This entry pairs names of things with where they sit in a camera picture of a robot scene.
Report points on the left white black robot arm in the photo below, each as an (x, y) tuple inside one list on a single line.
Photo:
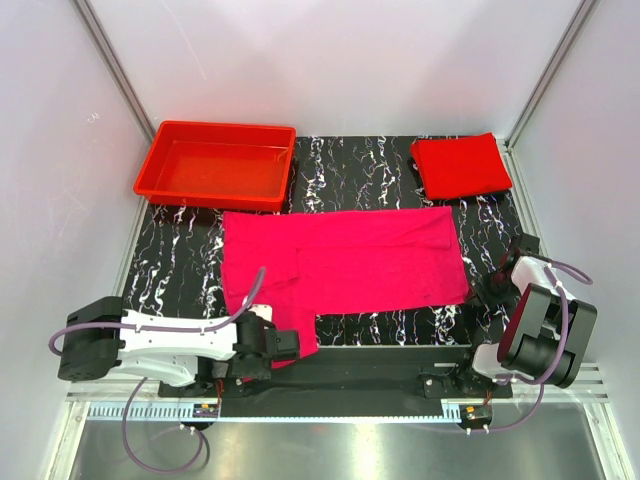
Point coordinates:
[(185, 354)]

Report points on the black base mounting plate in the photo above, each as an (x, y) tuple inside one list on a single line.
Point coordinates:
[(368, 381)]

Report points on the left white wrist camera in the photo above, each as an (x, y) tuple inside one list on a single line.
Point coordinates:
[(263, 311)]

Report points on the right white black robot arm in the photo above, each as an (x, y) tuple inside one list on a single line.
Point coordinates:
[(548, 331)]

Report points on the black marble pattern mat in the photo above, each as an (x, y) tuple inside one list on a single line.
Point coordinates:
[(174, 266)]

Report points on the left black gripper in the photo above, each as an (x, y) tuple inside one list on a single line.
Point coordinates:
[(288, 343)]

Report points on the pink t shirt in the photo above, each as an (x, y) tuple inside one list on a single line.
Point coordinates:
[(347, 262)]

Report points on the folded red t shirt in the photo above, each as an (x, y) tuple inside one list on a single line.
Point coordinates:
[(479, 148)]

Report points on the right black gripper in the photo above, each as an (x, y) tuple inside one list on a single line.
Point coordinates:
[(484, 289)]

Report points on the red plastic bin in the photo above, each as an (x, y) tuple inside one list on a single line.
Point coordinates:
[(218, 166)]

